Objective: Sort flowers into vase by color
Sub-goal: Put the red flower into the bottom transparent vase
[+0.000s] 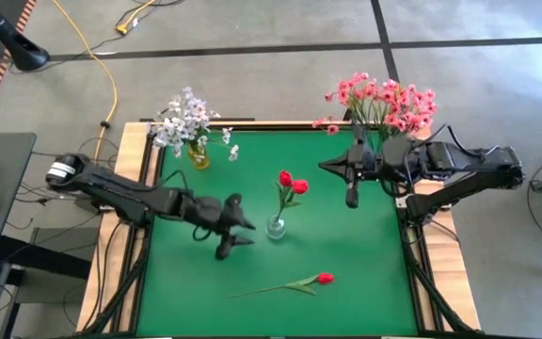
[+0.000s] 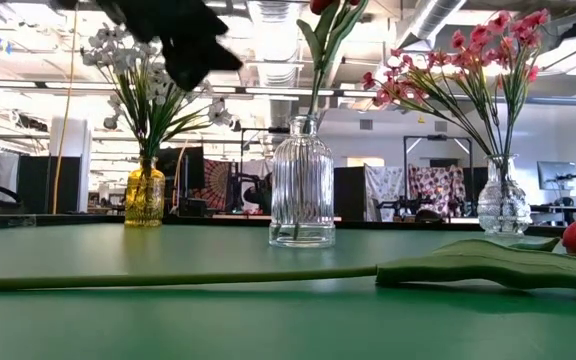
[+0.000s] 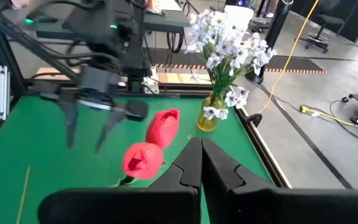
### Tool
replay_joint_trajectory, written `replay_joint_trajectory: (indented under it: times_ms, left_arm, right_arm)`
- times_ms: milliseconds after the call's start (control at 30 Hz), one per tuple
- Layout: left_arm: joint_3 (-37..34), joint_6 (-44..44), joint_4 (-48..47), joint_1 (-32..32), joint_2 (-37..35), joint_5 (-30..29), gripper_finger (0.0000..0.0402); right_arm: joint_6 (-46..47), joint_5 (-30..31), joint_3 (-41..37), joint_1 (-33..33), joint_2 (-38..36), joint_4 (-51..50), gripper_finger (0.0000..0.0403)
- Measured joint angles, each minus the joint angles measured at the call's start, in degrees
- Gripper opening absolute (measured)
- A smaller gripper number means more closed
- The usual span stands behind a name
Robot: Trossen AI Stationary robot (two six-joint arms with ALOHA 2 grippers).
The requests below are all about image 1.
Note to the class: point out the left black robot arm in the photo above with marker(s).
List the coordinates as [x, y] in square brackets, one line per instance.
[111, 188]

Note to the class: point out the green felt table cover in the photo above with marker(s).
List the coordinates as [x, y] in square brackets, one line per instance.
[346, 259]

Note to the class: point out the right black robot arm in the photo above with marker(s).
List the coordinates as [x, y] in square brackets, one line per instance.
[464, 162]

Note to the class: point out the yellow glass vase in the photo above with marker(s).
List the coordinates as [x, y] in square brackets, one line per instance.
[200, 160]

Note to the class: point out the clear bumpy glass vase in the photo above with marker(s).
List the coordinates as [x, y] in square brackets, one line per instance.
[377, 141]

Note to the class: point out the black side desk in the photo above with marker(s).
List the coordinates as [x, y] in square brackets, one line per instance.
[3, 188]

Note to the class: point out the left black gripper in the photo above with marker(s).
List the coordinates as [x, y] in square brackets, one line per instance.
[205, 214]

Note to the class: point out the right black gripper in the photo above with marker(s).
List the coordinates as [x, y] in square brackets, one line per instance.
[377, 162]

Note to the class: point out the white artificial flower sprig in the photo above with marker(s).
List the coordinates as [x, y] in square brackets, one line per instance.
[226, 135]
[181, 123]

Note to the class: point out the clear ribbed glass vase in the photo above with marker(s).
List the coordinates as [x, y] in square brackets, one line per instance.
[275, 229]

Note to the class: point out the black stand post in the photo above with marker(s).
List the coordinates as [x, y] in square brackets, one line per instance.
[21, 52]

